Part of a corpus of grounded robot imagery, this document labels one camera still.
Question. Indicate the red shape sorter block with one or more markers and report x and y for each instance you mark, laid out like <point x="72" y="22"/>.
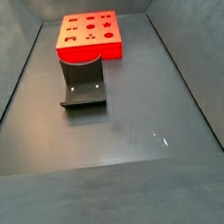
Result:
<point x="84" y="37"/>

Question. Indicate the black curved holder bracket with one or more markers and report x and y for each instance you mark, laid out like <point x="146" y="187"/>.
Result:
<point x="83" y="77"/>

